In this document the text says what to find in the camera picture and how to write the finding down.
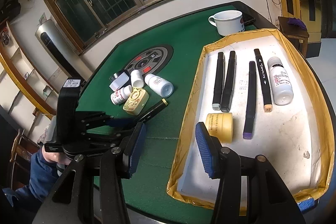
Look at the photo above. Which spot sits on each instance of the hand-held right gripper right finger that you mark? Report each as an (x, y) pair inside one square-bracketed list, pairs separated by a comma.
[(204, 148)]

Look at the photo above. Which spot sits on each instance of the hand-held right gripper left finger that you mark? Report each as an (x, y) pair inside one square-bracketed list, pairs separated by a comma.
[(137, 145)]

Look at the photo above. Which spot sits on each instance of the small yellow jar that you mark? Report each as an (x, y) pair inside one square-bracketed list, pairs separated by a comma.
[(221, 127)]

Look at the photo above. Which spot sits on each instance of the person's left hand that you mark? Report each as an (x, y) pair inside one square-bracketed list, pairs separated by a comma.
[(52, 157)]

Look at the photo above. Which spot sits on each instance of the black marker purple cap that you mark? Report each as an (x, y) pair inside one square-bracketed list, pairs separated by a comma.
[(250, 98)]

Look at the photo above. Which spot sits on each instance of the round table control panel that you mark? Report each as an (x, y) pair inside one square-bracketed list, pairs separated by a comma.
[(157, 56)]

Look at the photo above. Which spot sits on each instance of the white bottle with text label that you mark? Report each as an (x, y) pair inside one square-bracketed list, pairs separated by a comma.
[(160, 86)]

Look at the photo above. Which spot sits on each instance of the large white bottle grey cap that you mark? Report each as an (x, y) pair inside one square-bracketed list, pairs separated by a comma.
[(282, 85)]

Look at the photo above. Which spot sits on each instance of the person's left forearm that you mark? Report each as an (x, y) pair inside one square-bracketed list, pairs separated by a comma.
[(39, 176)]

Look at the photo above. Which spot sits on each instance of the black marker dark grey cap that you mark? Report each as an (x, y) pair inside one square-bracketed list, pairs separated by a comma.
[(229, 79)]

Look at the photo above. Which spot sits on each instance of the purple cloth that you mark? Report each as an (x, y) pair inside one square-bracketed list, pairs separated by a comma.
[(296, 22)]

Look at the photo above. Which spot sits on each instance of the small black device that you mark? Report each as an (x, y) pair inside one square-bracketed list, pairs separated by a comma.
[(118, 74)]

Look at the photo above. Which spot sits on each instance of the wooden stool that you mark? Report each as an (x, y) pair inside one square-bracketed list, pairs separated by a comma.
[(294, 31)]

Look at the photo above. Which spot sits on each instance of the small white bottle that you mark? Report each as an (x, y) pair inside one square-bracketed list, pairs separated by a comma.
[(137, 79)]

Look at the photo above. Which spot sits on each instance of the black marker orange cap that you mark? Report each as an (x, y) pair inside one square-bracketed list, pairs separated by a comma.
[(262, 77)]

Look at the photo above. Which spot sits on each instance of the yellow cartoon tin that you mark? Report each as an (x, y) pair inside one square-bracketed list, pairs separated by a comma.
[(136, 102)]

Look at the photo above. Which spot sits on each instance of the white cup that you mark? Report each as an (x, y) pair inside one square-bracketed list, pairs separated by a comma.
[(231, 26)]

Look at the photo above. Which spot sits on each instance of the silver standing air conditioner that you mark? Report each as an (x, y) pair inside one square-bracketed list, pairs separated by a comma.
[(48, 40)]

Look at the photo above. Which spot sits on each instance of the black marker light grey cap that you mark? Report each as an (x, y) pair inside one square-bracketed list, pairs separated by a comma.
[(218, 77)]

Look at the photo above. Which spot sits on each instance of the white box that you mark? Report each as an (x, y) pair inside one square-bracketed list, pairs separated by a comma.
[(118, 84)]

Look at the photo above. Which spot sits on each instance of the black marker yellow cap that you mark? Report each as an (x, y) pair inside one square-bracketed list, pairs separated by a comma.
[(155, 109)]

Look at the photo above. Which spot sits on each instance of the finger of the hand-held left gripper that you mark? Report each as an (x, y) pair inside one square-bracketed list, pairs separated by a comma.
[(105, 138), (116, 123)]

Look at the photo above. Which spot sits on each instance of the wooden wall shelf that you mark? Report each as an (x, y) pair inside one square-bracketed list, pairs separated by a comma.
[(23, 69)]

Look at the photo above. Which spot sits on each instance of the wooden chair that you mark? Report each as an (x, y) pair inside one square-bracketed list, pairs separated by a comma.
[(18, 145)]

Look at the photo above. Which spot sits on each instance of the yellow taped white tray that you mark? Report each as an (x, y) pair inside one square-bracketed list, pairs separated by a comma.
[(288, 148)]

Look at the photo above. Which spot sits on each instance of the white bottle red label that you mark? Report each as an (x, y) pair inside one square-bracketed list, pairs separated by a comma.
[(119, 96)]

